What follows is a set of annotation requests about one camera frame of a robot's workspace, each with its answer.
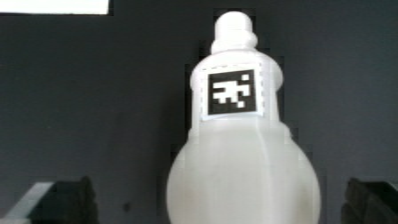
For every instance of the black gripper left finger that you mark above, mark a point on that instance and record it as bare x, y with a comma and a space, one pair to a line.
57, 203

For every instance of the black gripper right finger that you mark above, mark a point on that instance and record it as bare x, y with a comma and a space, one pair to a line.
370, 207

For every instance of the white lamp bulb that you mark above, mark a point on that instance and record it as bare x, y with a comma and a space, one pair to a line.
242, 180

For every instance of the white marker sheet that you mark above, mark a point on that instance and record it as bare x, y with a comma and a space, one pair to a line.
75, 7

